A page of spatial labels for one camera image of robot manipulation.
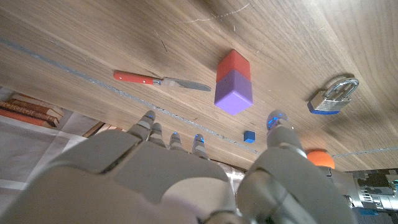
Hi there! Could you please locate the silver padlock with blue base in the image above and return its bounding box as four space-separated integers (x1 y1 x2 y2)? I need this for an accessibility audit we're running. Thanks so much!
307 77 360 116

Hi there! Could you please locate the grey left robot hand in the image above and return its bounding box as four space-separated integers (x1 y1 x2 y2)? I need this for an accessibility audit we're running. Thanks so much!
317 166 398 215

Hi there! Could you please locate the small blue cube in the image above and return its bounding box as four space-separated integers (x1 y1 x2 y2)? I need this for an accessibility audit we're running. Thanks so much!
243 130 256 144

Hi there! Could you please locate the printed bookshelf backdrop cloth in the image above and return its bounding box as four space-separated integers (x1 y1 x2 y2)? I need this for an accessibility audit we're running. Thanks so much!
0 85 246 215

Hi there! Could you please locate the red magnetic block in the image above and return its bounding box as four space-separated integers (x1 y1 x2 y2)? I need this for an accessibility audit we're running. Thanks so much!
216 49 251 83

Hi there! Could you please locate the knife with red handle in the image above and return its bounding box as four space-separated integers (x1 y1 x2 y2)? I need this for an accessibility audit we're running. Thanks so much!
113 70 212 93

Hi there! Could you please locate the orange ball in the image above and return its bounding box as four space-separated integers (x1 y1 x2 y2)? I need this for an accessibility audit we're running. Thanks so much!
306 149 336 170

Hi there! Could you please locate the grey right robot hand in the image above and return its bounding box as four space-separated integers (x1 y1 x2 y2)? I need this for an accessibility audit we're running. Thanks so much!
0 108 358 224

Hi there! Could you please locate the purple magnetic block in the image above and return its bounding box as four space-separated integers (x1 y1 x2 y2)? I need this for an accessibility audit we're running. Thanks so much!
214 68 254 116

